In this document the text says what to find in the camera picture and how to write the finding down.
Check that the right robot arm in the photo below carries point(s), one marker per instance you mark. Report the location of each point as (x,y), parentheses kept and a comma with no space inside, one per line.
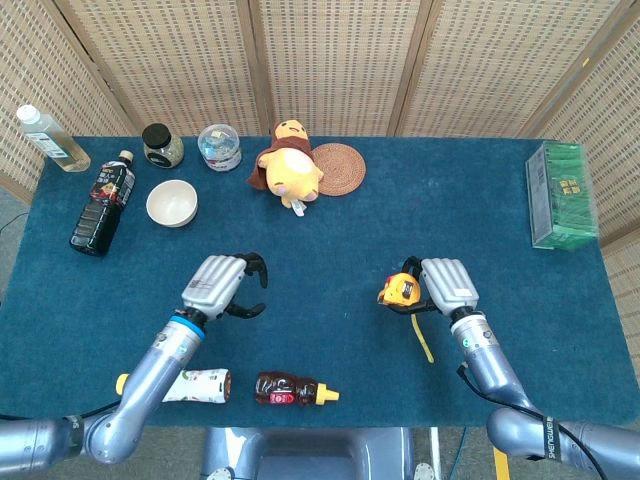
(485,360)

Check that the yellow tape measure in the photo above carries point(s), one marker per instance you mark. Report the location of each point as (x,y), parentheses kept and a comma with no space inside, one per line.
(400,290)

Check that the yellow plush toy brown cape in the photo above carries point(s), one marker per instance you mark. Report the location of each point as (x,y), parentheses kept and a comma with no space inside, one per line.
(292,170)

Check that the grey robot torso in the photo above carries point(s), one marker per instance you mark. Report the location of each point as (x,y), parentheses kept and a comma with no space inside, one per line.
(310,455)

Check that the white-sleeved tea drink bottle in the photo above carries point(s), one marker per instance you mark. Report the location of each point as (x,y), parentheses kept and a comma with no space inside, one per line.
(205,385)

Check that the clear bottle white cap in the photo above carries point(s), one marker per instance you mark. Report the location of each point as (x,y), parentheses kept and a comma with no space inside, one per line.
(55,145)

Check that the green box in clear case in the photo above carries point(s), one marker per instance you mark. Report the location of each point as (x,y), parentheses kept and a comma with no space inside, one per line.
(565,200)

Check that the cream bowl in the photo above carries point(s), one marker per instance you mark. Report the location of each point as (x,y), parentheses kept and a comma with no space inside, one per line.
(172,202)

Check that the dark tea bottle black label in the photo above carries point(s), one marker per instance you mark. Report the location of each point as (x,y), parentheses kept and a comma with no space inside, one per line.
(102,200)

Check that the round woven rattan coaster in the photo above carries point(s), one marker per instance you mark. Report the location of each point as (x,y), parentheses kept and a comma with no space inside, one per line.
(345,170)

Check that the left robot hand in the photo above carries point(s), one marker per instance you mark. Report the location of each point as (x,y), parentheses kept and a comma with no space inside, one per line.
(212,285)

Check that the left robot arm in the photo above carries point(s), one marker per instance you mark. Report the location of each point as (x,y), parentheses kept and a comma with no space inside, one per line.
(150,370)

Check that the woven folding screen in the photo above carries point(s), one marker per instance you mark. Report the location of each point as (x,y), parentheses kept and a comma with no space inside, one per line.
(335,60)

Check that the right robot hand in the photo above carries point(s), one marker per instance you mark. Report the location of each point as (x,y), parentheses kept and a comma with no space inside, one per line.
(450,285)

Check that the bear-shaped honey bottle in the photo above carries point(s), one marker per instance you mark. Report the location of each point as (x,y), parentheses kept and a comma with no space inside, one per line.
(280,387)

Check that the glass jar black lid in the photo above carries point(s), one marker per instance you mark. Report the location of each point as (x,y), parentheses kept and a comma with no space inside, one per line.
(162,150)

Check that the clear round plastic container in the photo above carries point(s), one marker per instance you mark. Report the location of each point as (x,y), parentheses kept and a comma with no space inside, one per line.
(220,150)

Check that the blue table cloth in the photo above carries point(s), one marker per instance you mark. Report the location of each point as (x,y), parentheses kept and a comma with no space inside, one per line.
(325,240)

